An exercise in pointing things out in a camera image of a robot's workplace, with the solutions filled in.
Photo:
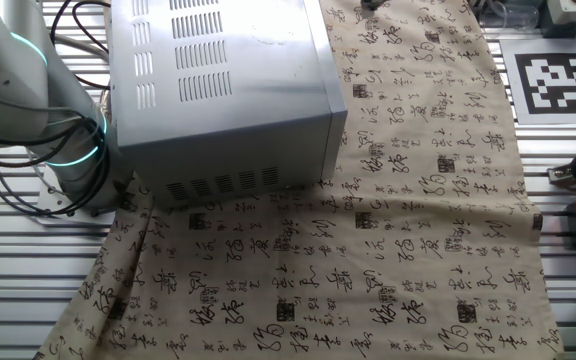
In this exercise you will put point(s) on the beige calligraphy print cloth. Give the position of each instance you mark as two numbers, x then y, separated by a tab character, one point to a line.
318	275

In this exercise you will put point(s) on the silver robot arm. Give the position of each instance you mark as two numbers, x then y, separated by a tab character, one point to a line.
8	90

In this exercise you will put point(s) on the black white fiducial marker board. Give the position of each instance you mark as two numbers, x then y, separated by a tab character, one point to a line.
550	82

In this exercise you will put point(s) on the clear plastic container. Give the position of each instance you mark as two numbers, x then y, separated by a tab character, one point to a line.
515	15

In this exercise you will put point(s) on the grey equipment box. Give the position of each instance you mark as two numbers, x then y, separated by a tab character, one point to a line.
570	12

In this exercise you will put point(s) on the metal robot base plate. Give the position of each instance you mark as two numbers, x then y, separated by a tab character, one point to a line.
48	200

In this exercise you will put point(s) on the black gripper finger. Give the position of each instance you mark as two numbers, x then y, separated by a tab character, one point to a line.
366	4
377	3

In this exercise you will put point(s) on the silver microwave body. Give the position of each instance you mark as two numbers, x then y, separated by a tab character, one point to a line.
228	125

